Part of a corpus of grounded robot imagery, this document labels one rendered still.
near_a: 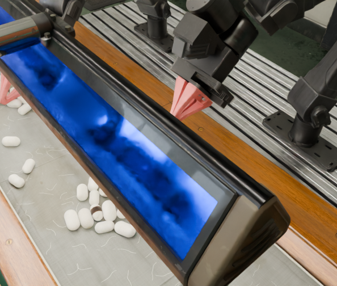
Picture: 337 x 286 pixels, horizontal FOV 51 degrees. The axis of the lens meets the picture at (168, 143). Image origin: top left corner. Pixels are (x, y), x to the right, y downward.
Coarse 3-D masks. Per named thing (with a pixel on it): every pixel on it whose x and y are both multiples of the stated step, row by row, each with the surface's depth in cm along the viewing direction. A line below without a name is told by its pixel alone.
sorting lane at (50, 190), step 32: (0, 128) 76; (32, 128) 76; (0, 160) 69; (64, 160) 69; (32, 192) 64; (64, 192) 64; (32, 224) 59; (64, 224) 59; (64, 256) 55; (96, 256) 55; (128, 256) 55; (288, 256) 55
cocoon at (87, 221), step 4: (84, 208) 59; (80, 212) 58; (84, 212) 58; (88, 212) 58; (80, 216) 58; (84, 216) 58; (88, 216) 58; (80, 220) 58; (84, 220) 57; (88, 220) 57; (92, 220) 58; (84, 224) 57; (88, 224) 57; (92, 224) 58; (88, 228) 58
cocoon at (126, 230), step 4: (116, 224) 57; (120, 224) 57; (124, 224) 57; (128, 224) 57; (116, 228) 57; (120, 228) 56; (124, 228) 56; (128, 228) 56; (132, 228) 56; (116, 232) 57; (120, 232) 56; (124, 232) 56; (128, 232) 56; (132, 232) 56; (128, 236) 56; (132, 236) 57
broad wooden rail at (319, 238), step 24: (96, 48) 94; (120, 72) 86; (144, 72) 86; (168, 96) 80; (192, 120) 74; (216, 144) 69; (240, 144) 69; (264, 168) 64; (288, 192) 61; (312, 192) 61; (312, 216) 57; (336, 216) 57; (288, 240) 55; (312, 240) 54; (336, 240) 54; (312, 264) 53; (336, 264) 51
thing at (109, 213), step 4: (108, 200) 60; (104, 204) 59; (108, 204) 59; (112, 204) 60; (104, 208) 59; (108, 208) 59; (112, 208) 59; (104, 212) 58; (108, 212) 58; (112, 212) 58; (104, 216) 58; (108, 216) 58; (112, 216) 58; (112, 220) 58
